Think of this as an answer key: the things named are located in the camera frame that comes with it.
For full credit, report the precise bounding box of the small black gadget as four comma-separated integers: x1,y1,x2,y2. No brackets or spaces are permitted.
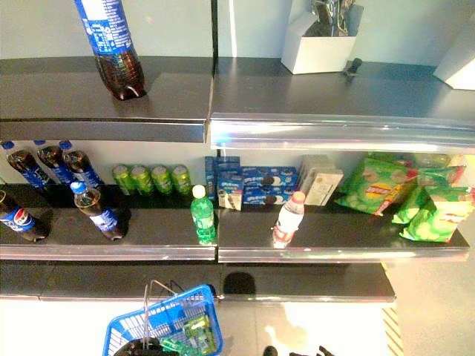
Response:
343,57,364,82

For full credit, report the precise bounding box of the blue white carton box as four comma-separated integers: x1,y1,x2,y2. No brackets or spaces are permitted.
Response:
203,155,218,202

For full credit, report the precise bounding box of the black shelf upright post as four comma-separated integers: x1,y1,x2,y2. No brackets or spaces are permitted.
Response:
209,0,220,75

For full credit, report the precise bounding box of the plain blue carton box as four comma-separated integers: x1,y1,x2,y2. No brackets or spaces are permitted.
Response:
217,155,241,175

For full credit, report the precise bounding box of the frosted upper back panel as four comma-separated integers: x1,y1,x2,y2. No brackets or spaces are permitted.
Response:
0,0,214,60
217,0,475,67

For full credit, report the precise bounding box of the black shelf board clear rail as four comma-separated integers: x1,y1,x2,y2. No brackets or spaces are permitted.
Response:
0,183,219,261
217,192,471,264
209,57,475,151

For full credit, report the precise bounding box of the cream carton round logo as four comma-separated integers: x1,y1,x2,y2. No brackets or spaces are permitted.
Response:
306,168,345,207

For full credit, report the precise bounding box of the large Pepsi bottle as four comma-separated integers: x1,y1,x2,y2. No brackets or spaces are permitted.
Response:
73,0,146,102

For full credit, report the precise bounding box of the white open cardboard box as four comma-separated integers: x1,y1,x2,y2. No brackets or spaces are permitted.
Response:
281,0,365,75
433,20,475,90

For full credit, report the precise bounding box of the blue Oreo cookie box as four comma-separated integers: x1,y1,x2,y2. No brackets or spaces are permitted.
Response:
241,184,298,207

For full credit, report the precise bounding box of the blue plastic shopping basket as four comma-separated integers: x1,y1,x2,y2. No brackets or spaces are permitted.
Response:
102,280,225,356

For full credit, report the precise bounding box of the crumpled silver foil bag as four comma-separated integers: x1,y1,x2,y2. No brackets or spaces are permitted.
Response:
309,0,363,38

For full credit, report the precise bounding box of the green Sprite bottle yellow cap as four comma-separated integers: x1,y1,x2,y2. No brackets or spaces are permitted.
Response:
159,335,194,356
190,184,217,245

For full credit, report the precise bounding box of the water bottle red label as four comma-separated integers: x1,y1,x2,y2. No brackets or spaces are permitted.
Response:
272,191,306,249

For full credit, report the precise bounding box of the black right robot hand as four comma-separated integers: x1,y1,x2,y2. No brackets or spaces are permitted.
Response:
289,345,335,356

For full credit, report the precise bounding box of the shelf board plain grey edge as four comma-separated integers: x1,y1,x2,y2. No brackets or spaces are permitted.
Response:
0,55,214,145

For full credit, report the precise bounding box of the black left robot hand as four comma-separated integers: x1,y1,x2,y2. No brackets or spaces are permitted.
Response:
114,337,164,356

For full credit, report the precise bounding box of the white striped box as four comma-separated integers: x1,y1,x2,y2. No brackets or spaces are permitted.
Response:
298,154,332,194

